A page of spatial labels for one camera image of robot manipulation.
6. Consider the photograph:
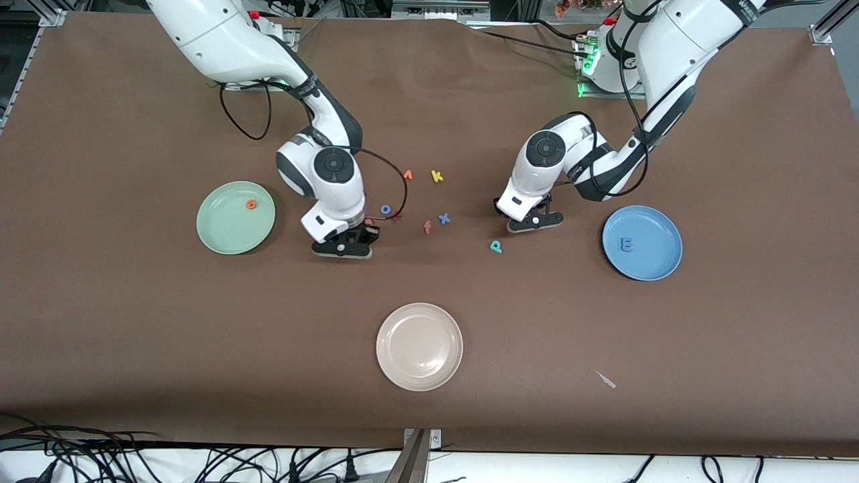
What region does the beige plate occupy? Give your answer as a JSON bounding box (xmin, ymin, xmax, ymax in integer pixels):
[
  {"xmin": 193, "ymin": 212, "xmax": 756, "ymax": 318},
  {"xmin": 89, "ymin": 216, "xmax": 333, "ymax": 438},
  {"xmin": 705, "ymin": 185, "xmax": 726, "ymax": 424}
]
[{"xmin": 376, "ymin": 303, "xmax": 464, "ymax": 392}]

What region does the green plate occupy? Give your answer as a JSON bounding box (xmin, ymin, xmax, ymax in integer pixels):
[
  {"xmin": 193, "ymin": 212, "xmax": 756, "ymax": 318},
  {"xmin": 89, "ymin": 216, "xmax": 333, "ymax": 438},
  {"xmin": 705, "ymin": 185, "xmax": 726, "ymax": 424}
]
[{"xmin": 196, "ymin": 181, "xmax": 276, "ymax": 256}]

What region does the blue plate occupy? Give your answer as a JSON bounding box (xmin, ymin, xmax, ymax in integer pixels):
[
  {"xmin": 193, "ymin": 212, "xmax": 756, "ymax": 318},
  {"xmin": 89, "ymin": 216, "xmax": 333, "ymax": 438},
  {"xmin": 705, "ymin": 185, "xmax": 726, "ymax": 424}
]
[{"xmin": 602, "ymin": 205, "xmax": 684, "ymax": 282}]

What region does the orange background object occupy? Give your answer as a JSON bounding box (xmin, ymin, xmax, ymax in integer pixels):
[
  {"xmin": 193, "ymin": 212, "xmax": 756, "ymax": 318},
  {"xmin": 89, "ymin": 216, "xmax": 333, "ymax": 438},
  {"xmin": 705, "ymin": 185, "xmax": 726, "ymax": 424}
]
[{"xmin": 554, "ymin": 0, "xmax": 605, "ymax": 17}]

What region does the brown table cover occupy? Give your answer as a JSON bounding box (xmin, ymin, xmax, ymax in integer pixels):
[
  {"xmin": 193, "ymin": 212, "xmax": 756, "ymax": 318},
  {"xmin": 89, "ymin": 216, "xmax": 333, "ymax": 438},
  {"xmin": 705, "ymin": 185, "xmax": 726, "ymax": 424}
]
[{"xmin": 0, "ymin": 10, "xmax": 859, "ymax": 458}]

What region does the grey metal bar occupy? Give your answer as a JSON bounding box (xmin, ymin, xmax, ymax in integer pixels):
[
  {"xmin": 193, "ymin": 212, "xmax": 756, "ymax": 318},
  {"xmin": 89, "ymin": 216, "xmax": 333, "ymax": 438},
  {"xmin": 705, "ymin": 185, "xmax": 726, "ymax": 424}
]
[{"xmin": 385, "ymin": 429, "xmax": 430, "ymax": 483}]

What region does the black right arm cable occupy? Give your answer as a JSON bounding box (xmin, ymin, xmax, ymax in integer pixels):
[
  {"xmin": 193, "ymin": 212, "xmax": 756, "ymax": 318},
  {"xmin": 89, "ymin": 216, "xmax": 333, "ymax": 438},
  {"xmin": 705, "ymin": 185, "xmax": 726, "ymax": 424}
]
[{"xmin": 219, "ymin": 79, "xmax": 409, "ymax": 221}]

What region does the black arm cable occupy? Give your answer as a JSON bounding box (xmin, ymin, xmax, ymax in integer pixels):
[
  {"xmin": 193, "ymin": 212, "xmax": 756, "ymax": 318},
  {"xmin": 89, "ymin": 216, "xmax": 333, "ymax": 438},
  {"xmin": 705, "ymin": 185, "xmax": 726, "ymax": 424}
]
[
  {"xmin": 219, "ymin": 79, "xmax": 409, "ymax": 221},
  {"xmin": 567, "ymin": 0, "xmax": 653, "ymax": 199}
]

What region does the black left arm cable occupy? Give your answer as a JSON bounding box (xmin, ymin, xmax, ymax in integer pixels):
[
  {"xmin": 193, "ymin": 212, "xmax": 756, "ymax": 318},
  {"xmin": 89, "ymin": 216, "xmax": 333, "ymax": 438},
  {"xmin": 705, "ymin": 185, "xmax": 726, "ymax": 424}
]
[{"xmin": 567, "ymin": 0, "xmax": 653, "ymax": 199}]

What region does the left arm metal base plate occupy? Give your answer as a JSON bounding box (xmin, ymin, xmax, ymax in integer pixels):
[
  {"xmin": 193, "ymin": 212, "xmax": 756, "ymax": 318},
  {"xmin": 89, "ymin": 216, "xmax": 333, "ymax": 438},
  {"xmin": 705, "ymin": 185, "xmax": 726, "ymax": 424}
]
[{"xmin": 577, "ymin": 37, "xmax": 648, "ymax": 100}]

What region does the black table cable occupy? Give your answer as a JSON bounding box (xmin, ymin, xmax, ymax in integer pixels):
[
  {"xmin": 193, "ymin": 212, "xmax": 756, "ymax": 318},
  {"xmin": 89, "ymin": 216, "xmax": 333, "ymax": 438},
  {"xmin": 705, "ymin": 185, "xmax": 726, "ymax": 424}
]
[{"xmin": 466, "ymin": 19, "xmax": 595, "ymax": 60}]

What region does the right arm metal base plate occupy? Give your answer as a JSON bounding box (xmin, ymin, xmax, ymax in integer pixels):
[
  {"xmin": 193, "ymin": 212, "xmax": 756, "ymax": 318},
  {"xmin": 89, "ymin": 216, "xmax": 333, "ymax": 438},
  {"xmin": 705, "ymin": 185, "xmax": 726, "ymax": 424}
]
[{"xmin": 223, "ymin": 79, "xmax": 299, "ymax": 92}]

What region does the metal frame beam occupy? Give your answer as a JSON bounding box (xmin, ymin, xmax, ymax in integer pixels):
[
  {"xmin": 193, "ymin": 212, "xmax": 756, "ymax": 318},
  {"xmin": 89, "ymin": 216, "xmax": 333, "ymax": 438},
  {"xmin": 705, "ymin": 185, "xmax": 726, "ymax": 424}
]
[{"xmin": 391, "ymin": 0, "xmax": 492, "ymax": 22}]

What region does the aluminium frame rail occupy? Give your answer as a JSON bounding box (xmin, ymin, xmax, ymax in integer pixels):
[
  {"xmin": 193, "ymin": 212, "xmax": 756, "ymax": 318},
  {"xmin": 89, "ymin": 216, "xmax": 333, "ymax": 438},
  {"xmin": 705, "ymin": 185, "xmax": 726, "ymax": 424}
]
[
  {"xmin": 0, "ymin": 9, "xmax": 66, "ymax": 131},
  {"xmin": 809, "ymin": 0, "xmax": 859, "ymax": 46}
]

